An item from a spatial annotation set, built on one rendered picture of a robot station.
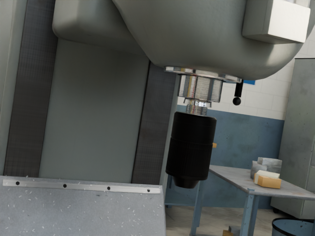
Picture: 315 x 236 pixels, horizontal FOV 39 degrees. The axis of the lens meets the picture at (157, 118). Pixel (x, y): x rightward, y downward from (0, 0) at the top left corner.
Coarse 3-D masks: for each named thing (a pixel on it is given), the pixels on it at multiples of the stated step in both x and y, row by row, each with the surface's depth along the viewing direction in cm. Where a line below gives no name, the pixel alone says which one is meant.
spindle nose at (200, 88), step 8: (184, 80) 47; (192, 80) 46; (200, 80) 46; (208, 80) 46; (216, 80) 46; (184, 88) 47; (192, 88) 46; (200, 88) 46; (208, 88) 46; (216, 88) 47; (184, 96) 47; (192, 96) 46; (200, 96) 46; (208, 96) 46; (216, 96) 47
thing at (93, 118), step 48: (0, 0) 84; (48, 0) 76; (0, 48) 78; (48, 48) 77; (96, 48) 81; (0, 96) 77; (48, 96) 78; (96, 96) 82; (144, 96) 86; (0, 144) 76; (48, 144) 80; (96, 144) 83; (144, 144) 87
